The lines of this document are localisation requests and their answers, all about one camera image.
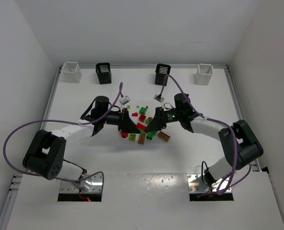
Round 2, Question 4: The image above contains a white bin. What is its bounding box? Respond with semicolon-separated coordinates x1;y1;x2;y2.
60;62;82;83
195;64;213;86

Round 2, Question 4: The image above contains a lime rounded lego brick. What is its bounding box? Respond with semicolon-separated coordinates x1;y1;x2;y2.
129;134;136;141

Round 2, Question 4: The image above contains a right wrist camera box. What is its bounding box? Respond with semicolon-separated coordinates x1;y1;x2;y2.
154;94;164;103

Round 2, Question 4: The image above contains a black bin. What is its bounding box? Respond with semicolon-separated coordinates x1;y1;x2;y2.
155;63;171;86
95;62;112;84

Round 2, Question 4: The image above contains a white bin far left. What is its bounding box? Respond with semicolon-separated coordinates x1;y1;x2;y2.
60;62;82;83

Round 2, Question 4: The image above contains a white bin far right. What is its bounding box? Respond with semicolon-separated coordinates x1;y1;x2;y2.
195;64;213;86

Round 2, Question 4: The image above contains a lime square lego brick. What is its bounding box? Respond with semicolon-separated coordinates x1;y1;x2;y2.
145;117;153;125

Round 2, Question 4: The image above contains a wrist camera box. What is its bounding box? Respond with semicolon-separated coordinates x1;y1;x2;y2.
154;94;164;103
119;96;131;106

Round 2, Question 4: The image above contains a black bin left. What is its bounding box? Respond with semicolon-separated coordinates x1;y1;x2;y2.
95;62;112;84

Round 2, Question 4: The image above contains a black bin right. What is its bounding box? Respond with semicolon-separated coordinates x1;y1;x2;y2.
155;63;171;86

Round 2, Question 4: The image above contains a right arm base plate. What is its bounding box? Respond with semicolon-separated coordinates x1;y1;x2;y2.
187;173;233;194

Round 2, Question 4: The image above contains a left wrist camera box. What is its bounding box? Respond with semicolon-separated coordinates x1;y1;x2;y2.
119;96;131;106

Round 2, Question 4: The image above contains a tan thin lego plate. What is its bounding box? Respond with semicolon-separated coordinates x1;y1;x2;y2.
137;133;146;145

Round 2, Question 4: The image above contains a red lego brick mid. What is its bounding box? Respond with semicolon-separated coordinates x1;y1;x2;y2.
139;115;146;122

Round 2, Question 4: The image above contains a green long lego brick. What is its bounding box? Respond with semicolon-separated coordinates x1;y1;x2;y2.
146;132;156;140

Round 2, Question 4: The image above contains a brown long lego plate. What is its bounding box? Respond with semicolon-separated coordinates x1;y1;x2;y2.
158;131;170;142

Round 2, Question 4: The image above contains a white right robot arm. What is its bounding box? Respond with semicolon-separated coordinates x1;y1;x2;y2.
145;93;263;186

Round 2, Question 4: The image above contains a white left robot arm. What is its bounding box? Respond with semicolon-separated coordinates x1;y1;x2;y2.
23;96;140;182

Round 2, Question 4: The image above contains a green square lego brick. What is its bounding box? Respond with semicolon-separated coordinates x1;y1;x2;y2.
139;107;148;115

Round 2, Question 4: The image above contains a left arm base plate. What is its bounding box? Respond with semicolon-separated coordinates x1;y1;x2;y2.
59;173;104;194

